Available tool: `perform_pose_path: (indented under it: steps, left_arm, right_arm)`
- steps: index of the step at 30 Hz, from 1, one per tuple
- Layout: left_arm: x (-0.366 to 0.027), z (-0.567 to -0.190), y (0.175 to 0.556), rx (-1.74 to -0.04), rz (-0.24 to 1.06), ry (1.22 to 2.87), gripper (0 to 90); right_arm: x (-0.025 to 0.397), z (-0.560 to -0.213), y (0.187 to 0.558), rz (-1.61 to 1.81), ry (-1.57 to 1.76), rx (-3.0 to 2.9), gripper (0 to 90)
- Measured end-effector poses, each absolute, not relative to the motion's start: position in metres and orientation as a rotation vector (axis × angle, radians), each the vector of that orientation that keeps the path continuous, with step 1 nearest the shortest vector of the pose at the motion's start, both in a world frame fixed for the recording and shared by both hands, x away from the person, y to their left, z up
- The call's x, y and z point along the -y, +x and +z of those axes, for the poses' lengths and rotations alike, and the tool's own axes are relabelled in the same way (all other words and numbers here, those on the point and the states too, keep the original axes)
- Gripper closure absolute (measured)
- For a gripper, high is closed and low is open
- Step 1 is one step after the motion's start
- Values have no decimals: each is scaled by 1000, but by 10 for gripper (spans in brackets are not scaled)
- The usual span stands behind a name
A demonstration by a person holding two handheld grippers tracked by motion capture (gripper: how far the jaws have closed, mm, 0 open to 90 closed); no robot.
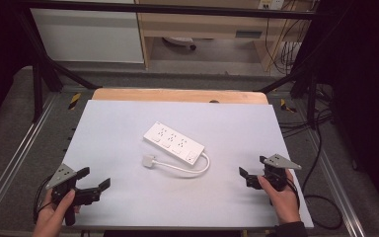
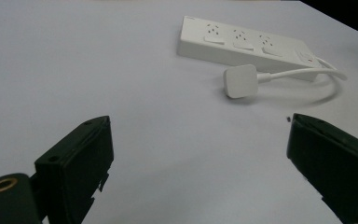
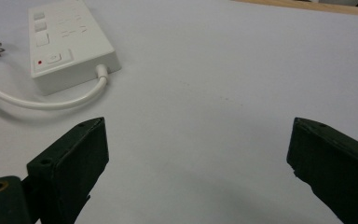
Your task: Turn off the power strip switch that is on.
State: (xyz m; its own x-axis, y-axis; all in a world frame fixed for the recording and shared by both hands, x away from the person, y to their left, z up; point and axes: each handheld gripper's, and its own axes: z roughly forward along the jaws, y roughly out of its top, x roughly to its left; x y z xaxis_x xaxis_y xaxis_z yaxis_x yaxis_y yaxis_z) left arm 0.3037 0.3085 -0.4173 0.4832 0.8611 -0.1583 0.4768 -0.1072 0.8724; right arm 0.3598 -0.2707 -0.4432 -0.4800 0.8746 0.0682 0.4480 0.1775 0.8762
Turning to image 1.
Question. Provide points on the yellow black tape marker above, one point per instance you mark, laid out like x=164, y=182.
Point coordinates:
x=287, y=106
x=74, y=101

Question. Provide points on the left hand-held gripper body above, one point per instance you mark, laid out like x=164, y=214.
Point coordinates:
x=62, y=175

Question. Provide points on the aluminium rail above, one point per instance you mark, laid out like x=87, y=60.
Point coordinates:
x=19, y=149
x=337, y=187

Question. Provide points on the pale grey table mat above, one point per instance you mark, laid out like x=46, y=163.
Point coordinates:
x=118, y=138

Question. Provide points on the light wooden desk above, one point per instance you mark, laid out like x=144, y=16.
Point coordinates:
x=204, y=24

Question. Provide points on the white power strip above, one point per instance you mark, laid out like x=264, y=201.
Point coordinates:
x=174, y=142

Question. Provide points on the person's left hand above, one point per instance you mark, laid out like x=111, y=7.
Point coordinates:
x=51, y=219

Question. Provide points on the black metal frame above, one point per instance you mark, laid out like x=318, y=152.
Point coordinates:
x=164, y=9

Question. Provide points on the office chair base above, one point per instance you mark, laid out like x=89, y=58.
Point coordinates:
x=181, y=41

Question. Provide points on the wooden table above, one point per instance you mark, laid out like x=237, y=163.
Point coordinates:
x=177, y=95

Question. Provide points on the white wall socket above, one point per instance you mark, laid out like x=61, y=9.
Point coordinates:
x=271, y=4

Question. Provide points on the white plug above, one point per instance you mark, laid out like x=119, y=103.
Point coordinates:
x=148, y=161

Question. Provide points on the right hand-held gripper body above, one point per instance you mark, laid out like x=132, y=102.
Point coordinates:
x=281, y=161

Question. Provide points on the person's right hand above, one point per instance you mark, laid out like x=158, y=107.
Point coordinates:
x=284, y=204

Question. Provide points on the white cabinet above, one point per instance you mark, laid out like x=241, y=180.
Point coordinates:
x=85, y=34

